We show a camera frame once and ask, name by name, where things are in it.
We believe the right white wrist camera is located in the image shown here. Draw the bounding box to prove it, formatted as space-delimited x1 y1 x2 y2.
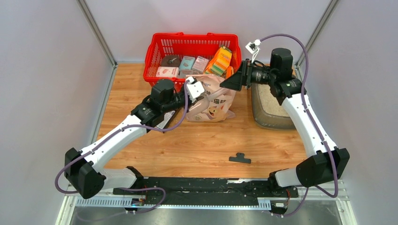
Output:
245 39 261 62

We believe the teal small box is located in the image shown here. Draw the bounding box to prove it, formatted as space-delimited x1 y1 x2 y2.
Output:
179 56 196 70

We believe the red plastic shopping basket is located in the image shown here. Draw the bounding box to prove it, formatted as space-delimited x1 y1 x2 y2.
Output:
143 32 241 91

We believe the black rectangular box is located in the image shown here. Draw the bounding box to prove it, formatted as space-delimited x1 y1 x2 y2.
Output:
156 110 179 129

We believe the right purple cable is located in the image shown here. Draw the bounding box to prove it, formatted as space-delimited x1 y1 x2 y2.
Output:
255 33 339 218

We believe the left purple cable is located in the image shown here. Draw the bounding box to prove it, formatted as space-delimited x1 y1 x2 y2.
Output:
54 79 191 222

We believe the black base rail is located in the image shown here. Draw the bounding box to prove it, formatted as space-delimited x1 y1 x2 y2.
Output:
113 177 299 210

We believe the black bag clip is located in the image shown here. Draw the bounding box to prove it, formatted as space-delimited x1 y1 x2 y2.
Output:
229 152 251 164

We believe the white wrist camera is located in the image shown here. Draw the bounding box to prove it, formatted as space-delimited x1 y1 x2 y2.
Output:
245 39 261 62
186 76 205 104

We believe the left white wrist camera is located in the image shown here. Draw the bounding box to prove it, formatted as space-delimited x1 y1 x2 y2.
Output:
186 76 205 104

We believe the brown round tin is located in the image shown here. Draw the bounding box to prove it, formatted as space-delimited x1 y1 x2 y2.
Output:
160 55 181 68

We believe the pink cat litter bag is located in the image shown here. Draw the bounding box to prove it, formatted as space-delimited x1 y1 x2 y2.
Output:
186 74 236 122

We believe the purple cable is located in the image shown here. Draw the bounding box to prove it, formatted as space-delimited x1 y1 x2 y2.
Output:
255 33 339 218
54 79 191 222

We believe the orange item in basket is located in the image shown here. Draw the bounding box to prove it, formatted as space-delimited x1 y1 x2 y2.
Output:
225 66 234 79

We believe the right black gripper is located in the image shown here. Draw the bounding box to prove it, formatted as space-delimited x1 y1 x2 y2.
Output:
220 59 276 91

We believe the grey litter box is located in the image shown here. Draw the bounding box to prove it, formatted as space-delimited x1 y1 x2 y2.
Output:
251 84 296 130

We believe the orange striped sponge pack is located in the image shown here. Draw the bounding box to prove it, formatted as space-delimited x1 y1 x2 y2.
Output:
204 45 232 76

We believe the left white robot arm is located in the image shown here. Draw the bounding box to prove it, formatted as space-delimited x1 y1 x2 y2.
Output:
55 76 205 199

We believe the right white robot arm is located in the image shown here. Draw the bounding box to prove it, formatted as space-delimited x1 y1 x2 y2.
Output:
220 48 350 196

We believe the grey pink small box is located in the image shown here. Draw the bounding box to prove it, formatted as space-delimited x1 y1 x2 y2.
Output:
191 56 209 74

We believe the pink white box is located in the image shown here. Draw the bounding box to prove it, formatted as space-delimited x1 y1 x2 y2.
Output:
155 67 179 78

